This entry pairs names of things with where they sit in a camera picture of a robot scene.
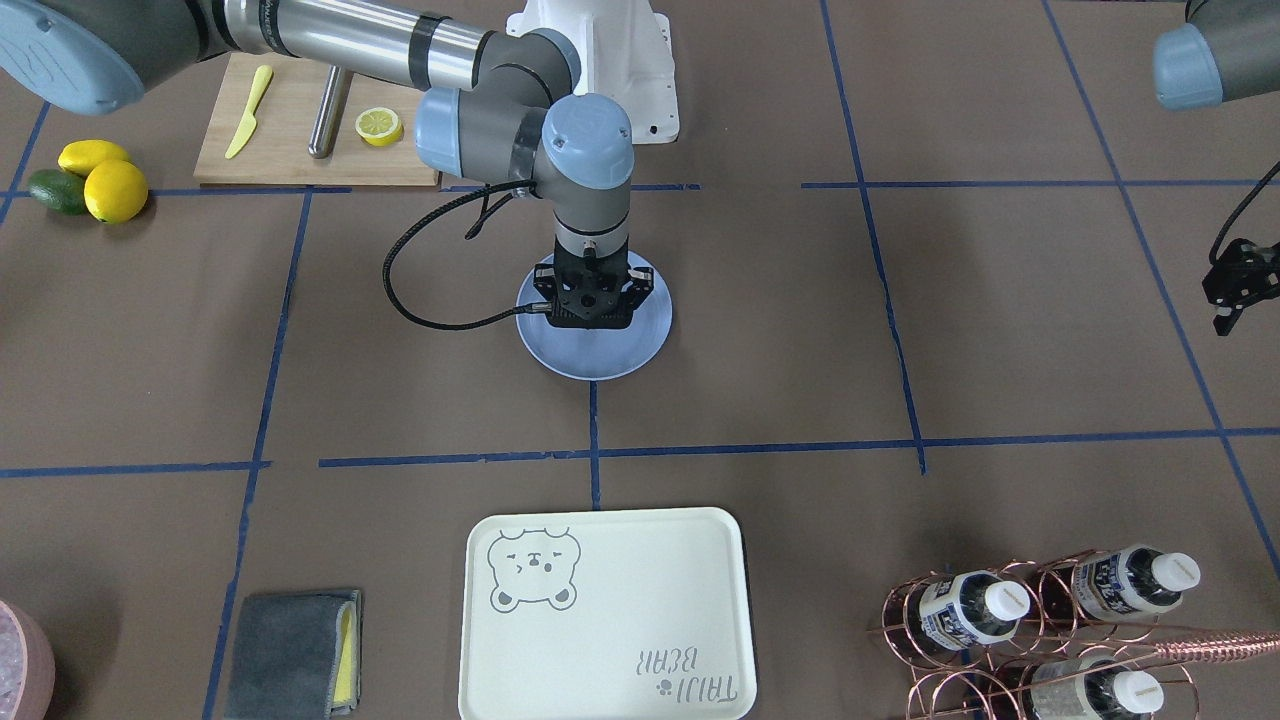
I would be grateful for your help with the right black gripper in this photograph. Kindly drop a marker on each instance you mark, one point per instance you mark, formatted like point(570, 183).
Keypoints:
point(641, 287)

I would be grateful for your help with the dark drink bottle two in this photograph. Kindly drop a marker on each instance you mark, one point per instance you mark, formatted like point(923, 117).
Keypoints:
point(1137, 582)

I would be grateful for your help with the lemon half slice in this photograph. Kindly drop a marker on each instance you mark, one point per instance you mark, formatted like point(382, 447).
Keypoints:
point(379, 127)

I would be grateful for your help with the green lime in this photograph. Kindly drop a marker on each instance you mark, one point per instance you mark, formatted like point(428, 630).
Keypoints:
point(59, 191)

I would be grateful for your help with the yellow lemon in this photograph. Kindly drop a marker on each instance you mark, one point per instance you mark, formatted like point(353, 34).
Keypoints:
point(82, 156)
point(115, 191)

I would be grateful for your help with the copper wire bottle rack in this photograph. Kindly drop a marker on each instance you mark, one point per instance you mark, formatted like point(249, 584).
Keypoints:
point(989, 682)

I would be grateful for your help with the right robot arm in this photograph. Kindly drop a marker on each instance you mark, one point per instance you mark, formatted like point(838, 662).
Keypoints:
point(499, 109)

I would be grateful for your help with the steel knife sharpener rod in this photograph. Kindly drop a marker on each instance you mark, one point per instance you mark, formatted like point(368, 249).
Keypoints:
point(323, 137)

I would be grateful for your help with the yellow lemon lower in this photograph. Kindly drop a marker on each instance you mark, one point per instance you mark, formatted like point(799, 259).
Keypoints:
point(115, 191)

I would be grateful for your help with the cream bear tray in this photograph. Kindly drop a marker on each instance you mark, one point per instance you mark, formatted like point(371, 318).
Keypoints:
point(624, 614)

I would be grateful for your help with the wooden cutting board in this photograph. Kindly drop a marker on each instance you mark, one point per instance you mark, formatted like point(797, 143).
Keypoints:
point(277, 153)

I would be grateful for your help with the yellow plastic knife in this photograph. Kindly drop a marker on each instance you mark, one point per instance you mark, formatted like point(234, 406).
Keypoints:
point(248, 122)

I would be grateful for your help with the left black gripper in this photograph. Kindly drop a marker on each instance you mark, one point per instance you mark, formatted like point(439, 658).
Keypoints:
point(1243, 268)

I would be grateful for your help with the blue plate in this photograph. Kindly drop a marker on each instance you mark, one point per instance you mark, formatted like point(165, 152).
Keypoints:
point(601, 354)

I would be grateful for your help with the grey folded cloth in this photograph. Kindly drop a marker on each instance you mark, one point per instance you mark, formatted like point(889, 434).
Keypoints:
point(297, 655)

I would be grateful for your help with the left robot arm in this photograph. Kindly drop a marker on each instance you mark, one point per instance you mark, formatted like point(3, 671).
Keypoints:
point(1225, 51)

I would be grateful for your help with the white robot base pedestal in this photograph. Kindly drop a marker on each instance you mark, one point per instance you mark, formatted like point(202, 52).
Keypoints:
point(625, 49)

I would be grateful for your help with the dark drink bottle three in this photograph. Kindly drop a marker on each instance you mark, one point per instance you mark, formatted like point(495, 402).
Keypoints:
point(1092, 688)

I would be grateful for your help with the dark drink bottle one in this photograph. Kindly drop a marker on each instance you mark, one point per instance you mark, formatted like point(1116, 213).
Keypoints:
point(956, 613)

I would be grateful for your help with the pink bowl of ice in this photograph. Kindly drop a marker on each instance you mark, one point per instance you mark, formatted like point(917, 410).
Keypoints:
point(29, 671)

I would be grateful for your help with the yellow lemon upper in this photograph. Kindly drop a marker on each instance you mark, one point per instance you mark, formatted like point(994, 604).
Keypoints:
point(82, 156)

